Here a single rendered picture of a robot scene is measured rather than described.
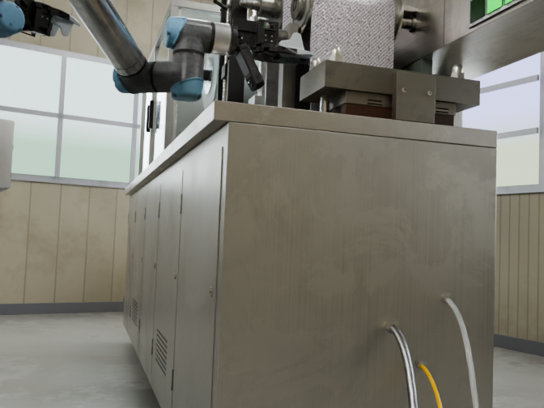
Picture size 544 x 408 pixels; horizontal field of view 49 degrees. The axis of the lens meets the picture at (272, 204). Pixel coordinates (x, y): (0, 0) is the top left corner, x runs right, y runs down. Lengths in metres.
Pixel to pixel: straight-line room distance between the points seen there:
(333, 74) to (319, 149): 0.20
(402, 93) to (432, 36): 0.33
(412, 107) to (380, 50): 0.29
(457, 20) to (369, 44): 0.22
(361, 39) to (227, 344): 0.87
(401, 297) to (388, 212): 0.18
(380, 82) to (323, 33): 0.27
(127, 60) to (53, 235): 3.58
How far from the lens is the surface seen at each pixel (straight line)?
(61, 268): 4.95
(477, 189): 1.42
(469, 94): 1.52
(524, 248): 4.08
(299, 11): 1.63
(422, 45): 1.73
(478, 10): 1.53
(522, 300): 4.09
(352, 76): 1.37
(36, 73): 5.01
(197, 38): 1.46
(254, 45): 1.51
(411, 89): 1.41
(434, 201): 1.36
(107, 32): 1.38
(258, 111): 1.21
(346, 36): 1.62
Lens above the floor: 0.63
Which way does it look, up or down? 3 degrees up
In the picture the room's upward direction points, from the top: 2 degrees clockwise
